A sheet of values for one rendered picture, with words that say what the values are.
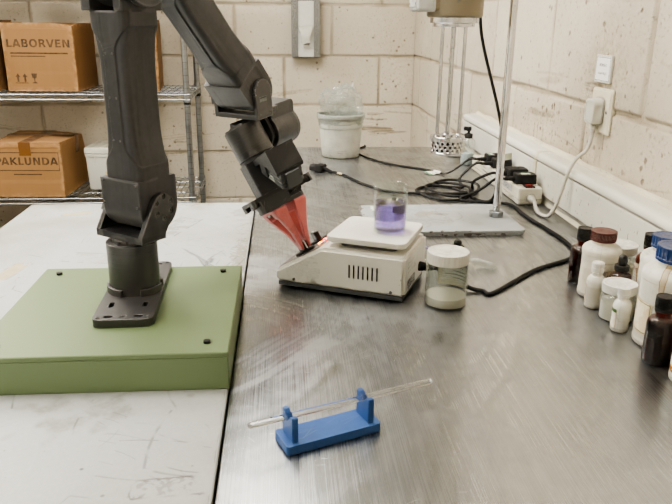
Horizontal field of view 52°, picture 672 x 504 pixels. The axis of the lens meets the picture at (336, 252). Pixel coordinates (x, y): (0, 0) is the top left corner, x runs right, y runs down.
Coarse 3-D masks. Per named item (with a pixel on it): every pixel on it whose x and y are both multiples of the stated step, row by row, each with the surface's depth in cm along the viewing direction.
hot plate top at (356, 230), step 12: (336, 228) 104; (348, 228) 104; (360, 228) 104; (372, 228) 104; (408, 228) 104; (420, 228) 105; (336, 240) 100; (348, 240) 99; (360, 240) 99; (372, 240) 98; (384, 240) 98; (396, 240) 99; (408, 240) 99
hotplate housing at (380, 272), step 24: (288, 264) 104; (312, 264) 102; (336, 264) 101; (360, 264) 99; (384, 264) 98; (408, 264) 98; (312, 288) 103; (336, 288) 102; (360, 288) 100; (384, 288) 99; (408, 288) 101
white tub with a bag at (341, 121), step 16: (320, 96) 200; (336, 96) 197; (352, 96) 198; (320, 112) 205; (336, 112) 199; (352, 112) 199; (320, 128) 202; (336, 128) 198; (352, 128) 199; (336, 144) 200; (352, 144) 201
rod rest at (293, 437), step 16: (368, 400) 67; (336, 416) 69; (352, 416) 69; (368, 416) 68; (288, 432) 65; (304, 432) 66; (320, 432) 66; (336, 432) 66; (352, 432) 67; (368, 432) 68; (288, 448) 64; (304, 448) 65
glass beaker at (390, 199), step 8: (392, 176) 103; (376, 184) 102; (384, 184) 103; (392, 184) 103; (400, 184) 103; (408, 184) 101; (376, 192) 100; (384, 192) 99; (392, 192) 98; (400, 192) 99; (376, 200) 100; (384, 200) 99; (392, 200) 99; (400, 200) 99; (376, 208) 101; (384, 208) 100; (392, 208) 99; (400, 208) 100; (376, 216) 101; (384, 216) 100; (392, 216) 100; (400, 216) 100; (376, 224) 101; (384, 224) 100; (392, 224) 100; (400, 224) 101; (384, 232) 101; (392, 232) 101; (400, 232) 101
